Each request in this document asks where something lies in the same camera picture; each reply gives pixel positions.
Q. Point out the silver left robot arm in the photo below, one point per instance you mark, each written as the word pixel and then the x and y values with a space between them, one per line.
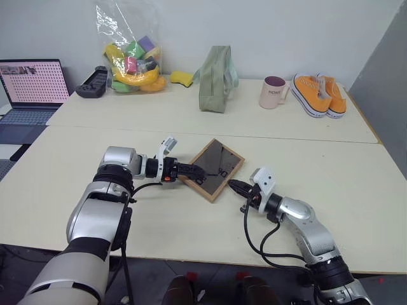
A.
pixel 95 216

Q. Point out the pink foam block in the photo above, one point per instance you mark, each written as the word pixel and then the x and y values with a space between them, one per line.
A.
pixel 130 65

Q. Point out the dark rounded shape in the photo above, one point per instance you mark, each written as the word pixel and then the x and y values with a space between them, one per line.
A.
pixel 178 290

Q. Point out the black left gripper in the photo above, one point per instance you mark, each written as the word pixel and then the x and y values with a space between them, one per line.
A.
pixel 173 170

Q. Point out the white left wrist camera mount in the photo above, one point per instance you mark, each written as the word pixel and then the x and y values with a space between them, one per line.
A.
pixel 167 143

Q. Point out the yellow toy banana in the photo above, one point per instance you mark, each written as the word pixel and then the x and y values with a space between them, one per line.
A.
pixel 136 77

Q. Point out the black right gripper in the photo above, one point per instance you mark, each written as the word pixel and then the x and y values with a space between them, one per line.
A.
pixel 252 197

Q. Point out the wooden picture frame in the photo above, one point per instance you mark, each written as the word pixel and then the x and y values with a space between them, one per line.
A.
pixel 222 159

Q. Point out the green cloth bag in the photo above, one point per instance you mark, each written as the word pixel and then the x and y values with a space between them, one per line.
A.
pixel 211 85

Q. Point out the orange canvas sneaker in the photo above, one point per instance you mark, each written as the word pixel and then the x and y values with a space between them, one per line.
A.
pixel 310 95
pixel 337 101

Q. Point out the white perforated board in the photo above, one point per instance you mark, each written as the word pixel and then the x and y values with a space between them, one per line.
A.
pixel 8 170

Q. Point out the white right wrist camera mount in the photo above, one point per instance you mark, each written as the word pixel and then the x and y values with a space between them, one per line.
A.
pixel 265 179

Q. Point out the grey laptop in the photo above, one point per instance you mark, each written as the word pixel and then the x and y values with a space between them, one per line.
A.
pixel 31 82

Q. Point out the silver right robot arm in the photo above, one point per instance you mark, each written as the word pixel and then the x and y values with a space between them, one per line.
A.
pixel 314 235

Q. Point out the pink mug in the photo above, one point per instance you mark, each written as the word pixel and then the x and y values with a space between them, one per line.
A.
pixel 271 95

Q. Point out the black game controller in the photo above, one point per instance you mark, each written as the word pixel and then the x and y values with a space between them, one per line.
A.
pixel 92 84

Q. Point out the green foam block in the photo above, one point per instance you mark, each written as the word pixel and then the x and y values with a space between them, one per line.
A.
pixel 133 50

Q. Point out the clear plastic bag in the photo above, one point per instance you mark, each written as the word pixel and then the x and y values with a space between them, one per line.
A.
pixel 127 28

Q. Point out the yellow sponge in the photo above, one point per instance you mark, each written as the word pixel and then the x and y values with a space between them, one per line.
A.
pixel 182 78

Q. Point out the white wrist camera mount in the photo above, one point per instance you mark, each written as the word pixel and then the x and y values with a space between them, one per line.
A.
pixel 167 143
pixel 265 179

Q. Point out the purple foam block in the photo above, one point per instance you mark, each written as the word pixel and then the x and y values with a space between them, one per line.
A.
pixel 147 44

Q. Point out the grey partition panel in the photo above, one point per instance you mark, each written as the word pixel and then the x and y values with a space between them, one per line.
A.
pixel 381 79

